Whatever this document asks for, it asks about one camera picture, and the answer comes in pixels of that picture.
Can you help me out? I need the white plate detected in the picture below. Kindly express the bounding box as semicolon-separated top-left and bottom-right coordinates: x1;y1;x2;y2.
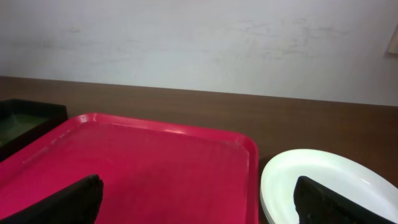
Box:
260;149;397;223

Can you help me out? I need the black rectangular tray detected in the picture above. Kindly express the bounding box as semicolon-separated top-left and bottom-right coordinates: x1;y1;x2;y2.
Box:
1;99;68;161

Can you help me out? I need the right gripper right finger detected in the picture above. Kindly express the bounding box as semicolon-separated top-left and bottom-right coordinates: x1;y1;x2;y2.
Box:
294;176;394;224

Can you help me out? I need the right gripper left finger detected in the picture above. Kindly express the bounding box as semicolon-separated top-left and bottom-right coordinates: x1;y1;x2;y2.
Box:
1;174;104;224

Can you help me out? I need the red plastic tray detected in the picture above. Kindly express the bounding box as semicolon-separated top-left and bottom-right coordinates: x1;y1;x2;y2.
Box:
1;113;259;223

